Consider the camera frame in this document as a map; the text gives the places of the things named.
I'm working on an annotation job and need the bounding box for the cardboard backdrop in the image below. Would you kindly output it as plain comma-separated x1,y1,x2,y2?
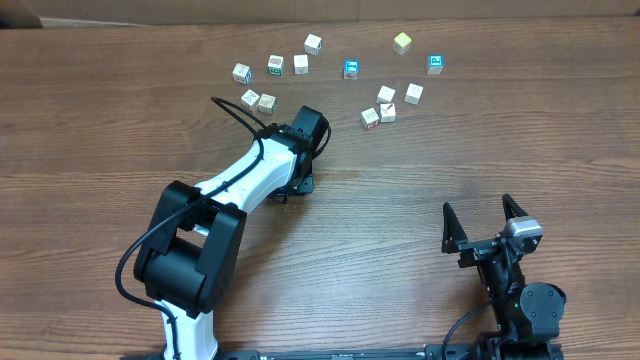
1,0,639,28

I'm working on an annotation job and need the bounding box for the wooden block red thirteen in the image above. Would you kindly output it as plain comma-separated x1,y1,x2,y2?
361,108,380,130

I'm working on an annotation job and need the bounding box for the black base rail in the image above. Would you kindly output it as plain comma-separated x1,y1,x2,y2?
120,344,564,360

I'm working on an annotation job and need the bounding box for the wooden block green letter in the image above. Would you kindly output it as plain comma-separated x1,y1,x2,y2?
267,55,284,76

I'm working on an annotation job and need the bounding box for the wooden block far top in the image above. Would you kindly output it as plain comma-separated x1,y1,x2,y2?
304,34,322,56

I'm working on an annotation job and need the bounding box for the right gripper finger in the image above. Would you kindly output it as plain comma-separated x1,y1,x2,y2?
441,202,468,253
502,193,528,221

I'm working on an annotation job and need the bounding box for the wooden block green edge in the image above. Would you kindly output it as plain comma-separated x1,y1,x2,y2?
258,94,277,115

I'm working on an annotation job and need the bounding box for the wooden block blue side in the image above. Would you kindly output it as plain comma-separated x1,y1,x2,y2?
232,63,252,84

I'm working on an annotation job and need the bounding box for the blue top wooden block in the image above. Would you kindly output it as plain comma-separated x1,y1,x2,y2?
343,59,359,80

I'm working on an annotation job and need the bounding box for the blue top block right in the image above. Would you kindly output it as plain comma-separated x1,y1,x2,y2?
426,54,444,75

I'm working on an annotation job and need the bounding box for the wooden block blue H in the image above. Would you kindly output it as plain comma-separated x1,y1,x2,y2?
404,83,423,105

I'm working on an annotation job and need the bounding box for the plain wooden block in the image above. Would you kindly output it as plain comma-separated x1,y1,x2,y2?
293,55,309,75

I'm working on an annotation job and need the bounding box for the wooden block yellow edge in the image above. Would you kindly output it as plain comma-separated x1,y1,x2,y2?
241,89,260,112

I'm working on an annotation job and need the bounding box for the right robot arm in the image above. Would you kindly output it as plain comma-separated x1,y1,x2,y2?
441,194,567,359

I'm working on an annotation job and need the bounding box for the wooden block yellow side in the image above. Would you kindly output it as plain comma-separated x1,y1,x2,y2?
376,86,395,104

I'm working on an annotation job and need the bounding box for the wooden block number four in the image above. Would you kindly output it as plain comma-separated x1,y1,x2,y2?
380,103,396,123

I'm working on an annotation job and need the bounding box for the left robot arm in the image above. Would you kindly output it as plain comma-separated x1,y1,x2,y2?
115,106,331,359

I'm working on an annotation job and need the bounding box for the yellow top wooden block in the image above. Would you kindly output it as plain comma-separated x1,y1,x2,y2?
392,32,412,55

